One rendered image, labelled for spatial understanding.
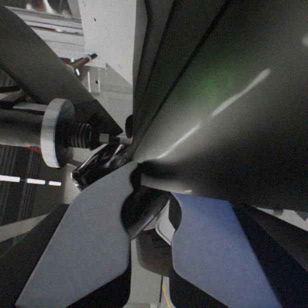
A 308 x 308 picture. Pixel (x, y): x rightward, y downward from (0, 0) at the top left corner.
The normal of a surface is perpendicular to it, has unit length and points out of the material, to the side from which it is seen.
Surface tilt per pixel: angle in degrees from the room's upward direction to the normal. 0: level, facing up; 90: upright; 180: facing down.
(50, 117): 90
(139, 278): 90
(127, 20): 50
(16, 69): 133
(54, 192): 90
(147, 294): 90
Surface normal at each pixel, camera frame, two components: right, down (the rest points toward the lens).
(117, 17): -0.69, 0.61
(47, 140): 0.04, 0.27
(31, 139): 0.00, 0.55
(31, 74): 0.76, -0.57
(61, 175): 0.09, -0.16
